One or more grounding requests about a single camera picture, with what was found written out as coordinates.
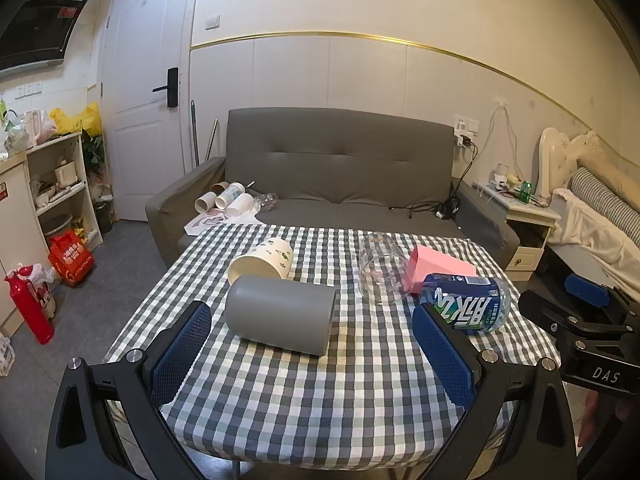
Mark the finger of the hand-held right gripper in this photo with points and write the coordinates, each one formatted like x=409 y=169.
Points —
x=542 y=310
x=585 y=291

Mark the clear glass cup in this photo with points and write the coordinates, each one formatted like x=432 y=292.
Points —
x=385 y=270

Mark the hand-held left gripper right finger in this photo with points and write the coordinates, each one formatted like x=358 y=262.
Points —
x=442 y=350

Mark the striped pillow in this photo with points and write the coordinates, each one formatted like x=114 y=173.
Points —
x=610 y=205

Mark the green plant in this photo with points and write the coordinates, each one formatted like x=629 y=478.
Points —
x=95 y=155

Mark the person's right hand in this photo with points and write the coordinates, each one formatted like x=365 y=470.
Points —
x=590 y=420

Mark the metal pole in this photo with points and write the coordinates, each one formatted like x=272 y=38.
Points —
x=211 y=137

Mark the white door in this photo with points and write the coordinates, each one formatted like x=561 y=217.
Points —
x=145 y=60

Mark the white paper cup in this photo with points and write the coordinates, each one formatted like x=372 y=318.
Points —
x=242 y=205
x=205 y=204

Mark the pink box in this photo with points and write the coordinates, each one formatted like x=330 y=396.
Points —
x=435 y=262

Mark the brown paper cup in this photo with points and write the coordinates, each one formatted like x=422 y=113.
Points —
x=219 y=188

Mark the blue label plastic bottle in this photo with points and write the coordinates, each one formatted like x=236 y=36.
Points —
x=465 y=305

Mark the grey sofa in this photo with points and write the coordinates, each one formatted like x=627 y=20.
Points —
x=340 y=160

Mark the grey basin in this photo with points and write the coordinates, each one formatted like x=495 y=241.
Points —
x=57 y=224

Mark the white carved headboard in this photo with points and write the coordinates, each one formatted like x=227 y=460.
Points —
x=555 y=160

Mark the white counter cabinet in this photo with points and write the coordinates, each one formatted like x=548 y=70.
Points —
x=15 y=220

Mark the white blanket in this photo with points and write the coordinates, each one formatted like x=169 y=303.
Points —
x=595 y=235

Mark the checkered tablecloth table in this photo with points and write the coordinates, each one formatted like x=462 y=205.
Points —
x=300 y=400

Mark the cream printed paper cup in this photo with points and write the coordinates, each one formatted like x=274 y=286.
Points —
x=270 y=255

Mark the white open shelf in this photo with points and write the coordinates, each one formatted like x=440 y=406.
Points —
x=82 y=200

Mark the clear plastic bottle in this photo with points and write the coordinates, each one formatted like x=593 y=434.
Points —
x=266 y=201

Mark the green bottle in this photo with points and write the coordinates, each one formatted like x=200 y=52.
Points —
x=524 y=192

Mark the red bag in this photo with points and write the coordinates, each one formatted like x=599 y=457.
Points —
x=72 y=260

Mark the printed paper sheet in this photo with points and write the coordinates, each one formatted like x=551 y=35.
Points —
x=210 y=222

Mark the yellow plastic bag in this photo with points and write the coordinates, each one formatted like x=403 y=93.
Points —
x=75 y=120

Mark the red fire extinguisher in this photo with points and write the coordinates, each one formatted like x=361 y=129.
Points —
x=32 y=310

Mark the dark trash bin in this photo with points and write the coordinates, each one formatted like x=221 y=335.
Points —
x=104 y=217

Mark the white nightstand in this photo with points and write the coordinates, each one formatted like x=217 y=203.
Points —
x=530 y=220

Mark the black range hood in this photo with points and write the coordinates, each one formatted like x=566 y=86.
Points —
x=35 y=25

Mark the white wall socket panel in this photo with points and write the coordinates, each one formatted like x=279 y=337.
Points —
x=466 y=125

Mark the pink kettle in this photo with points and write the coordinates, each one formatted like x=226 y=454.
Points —
x=35 y=127

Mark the white light switch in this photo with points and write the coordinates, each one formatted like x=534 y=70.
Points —
x=212 y=21

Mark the white wall sockets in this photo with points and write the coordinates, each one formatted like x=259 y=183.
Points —
x=28 y=89

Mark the white charger plug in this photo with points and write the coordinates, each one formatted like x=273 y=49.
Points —
x=462 y=141

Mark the grey cup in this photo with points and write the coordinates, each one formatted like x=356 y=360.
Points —
x=275 y=310

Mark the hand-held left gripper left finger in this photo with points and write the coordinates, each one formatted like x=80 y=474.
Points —
x=182 y=350

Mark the blue printed paper cup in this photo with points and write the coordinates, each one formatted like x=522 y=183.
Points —
x=231 y=195

